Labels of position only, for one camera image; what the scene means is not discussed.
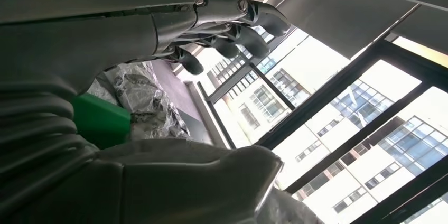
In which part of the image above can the white office building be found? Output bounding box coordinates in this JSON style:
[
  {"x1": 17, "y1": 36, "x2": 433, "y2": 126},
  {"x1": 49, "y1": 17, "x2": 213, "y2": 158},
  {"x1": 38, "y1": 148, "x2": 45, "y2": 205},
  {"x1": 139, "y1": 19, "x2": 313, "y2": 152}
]
[{"x1": 206, "y1": 28, "x2": 448, "y2": 224}]

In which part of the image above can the white crumpled parcel bag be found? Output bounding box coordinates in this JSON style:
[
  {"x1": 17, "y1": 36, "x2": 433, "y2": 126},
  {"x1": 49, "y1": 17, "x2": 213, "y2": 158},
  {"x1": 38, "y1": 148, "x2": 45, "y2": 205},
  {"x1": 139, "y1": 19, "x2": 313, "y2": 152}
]
[{"x1": 87, "y1": 61, "x2": 192, "y2": 143}]

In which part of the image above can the green plastic crate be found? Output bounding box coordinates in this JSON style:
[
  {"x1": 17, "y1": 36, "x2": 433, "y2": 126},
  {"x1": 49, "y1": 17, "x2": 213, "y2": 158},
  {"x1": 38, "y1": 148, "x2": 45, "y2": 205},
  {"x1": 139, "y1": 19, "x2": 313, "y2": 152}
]
[{"x1": 71, "y1": 92, "x2": 132, "y2": 150}]

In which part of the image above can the grey roller blind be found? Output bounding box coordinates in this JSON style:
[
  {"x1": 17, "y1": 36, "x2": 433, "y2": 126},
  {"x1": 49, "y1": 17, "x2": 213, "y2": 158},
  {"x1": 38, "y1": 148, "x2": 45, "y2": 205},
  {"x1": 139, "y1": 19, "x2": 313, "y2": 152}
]
[
  {"x1": 391, "y1": 3, "x2": 448, "y2": 55},
  {"x1": 276, "y1": 0, "x2": 426, "y2": 59}
]

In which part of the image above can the dark window frame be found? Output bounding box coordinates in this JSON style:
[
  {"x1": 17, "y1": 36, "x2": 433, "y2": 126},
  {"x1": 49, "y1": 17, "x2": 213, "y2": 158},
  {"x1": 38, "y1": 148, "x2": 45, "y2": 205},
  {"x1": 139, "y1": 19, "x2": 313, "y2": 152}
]
[{"x1": 195, "y1": 26, "x2": 448, "y2": 224}]

